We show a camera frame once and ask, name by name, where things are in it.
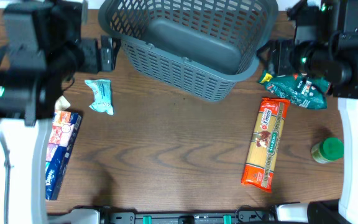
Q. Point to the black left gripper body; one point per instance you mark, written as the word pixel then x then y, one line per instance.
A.
pixel 106 53

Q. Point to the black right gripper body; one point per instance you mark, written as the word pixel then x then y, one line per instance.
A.
pixel 278 57

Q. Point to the green Nescafe coffee bag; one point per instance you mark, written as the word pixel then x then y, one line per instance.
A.
pixel 300 90

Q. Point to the grey plastic mesh basket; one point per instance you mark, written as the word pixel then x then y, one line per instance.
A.
pixel 203 47

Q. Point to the orange San Remo spaghetti pack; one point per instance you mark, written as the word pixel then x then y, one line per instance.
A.
pixel 262 155

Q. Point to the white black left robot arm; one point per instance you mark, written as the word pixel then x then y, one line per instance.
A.
pixel 44 50

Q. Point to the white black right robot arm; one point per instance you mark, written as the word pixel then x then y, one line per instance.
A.
pixel 325 44

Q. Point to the teal wet wipes pack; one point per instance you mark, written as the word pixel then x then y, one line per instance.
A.
pixel 102 96

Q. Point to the beige brown snack pouch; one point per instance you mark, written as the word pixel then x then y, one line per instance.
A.
pixel 62 104

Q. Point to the blue Kleenex tissue multipack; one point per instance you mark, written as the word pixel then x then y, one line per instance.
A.
pixel 65 126

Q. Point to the green lidded spice jar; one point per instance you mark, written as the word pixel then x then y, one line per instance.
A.
pixel 329 150

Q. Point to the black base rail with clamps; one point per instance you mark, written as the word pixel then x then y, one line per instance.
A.
pixel 179 216

